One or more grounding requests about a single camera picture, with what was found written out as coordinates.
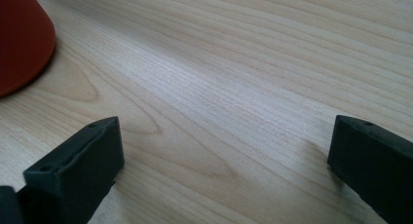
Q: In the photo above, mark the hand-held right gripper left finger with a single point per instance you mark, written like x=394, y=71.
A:
x=76, y=172

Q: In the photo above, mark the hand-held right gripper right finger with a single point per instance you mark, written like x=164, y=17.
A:
x=373, y=162

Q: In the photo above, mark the red cup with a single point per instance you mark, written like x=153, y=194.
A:
x=22, y=39

